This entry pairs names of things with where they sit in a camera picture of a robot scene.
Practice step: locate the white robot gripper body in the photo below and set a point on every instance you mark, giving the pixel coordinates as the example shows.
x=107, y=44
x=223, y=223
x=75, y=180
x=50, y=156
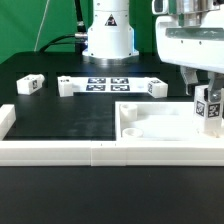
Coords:
x=197, y=47

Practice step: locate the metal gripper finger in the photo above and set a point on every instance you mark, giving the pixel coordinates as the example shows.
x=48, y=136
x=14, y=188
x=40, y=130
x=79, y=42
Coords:
x=190, y=78
x=216, y=83

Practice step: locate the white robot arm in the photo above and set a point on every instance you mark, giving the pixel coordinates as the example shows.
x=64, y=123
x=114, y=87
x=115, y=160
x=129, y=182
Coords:
x=111, y=38

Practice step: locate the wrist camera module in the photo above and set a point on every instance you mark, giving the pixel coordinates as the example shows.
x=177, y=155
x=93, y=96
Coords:
x=160, y=7

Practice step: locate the white U-shaped fence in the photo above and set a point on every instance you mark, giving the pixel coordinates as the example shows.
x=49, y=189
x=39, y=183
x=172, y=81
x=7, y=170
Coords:
x=203, y=152

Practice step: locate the white square tabletop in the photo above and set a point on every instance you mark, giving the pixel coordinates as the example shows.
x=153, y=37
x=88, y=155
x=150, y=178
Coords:
x=159, y=121

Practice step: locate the white fiducial marker sheet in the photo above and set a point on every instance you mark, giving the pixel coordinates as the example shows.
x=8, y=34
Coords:
x=109, y=84

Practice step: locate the green backdrop curtain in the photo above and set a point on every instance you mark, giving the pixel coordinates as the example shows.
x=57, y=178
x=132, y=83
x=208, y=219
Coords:
x=36, y=24

